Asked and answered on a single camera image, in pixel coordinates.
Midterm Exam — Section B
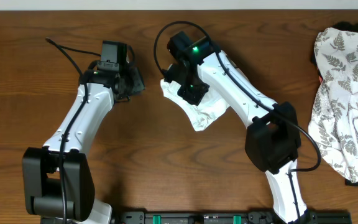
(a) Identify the white t-shirt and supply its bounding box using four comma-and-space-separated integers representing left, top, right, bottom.
160, 79, 230, 131

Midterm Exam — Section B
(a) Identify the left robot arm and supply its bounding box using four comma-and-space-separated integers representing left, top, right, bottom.
22, 62, 145, 223

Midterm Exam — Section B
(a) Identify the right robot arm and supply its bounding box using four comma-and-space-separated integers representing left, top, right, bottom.
161, 33, 308, 223

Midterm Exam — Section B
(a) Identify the fern print cloth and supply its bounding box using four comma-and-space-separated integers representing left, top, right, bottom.
308, 26, 358, 186

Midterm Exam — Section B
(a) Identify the black garment under pile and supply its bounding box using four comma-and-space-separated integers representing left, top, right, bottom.
310, 21, 358, 83

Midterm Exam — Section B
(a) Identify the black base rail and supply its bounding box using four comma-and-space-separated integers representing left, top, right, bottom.
40, 210, 352, 224

